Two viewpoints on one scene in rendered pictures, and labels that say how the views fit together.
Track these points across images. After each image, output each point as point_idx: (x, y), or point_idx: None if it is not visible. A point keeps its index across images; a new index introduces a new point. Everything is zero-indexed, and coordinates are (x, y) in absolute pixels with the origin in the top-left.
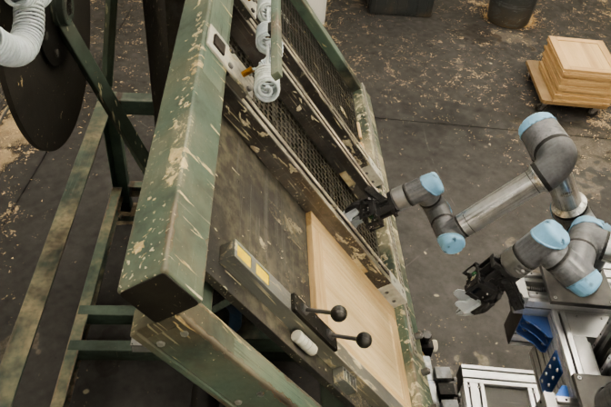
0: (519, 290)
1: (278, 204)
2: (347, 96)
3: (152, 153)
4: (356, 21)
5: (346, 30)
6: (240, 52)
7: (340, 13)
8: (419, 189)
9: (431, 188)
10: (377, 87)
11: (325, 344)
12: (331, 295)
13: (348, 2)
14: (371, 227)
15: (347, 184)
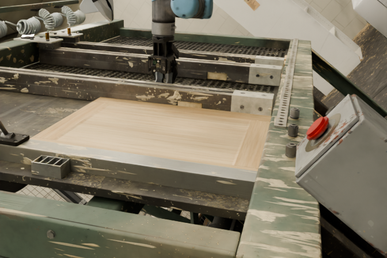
0: None
1: (44, 105)
2: (276, 51)
3: None
4: (382, 36)
5: (376, 46)
6: (67, 67)
7: (371, 44)
8: (152, 6)
9: None
10: None
11: (1, 144)
12: (88, 126)
13: (374, 35)
14: (164, 69)
15: (223, 79)
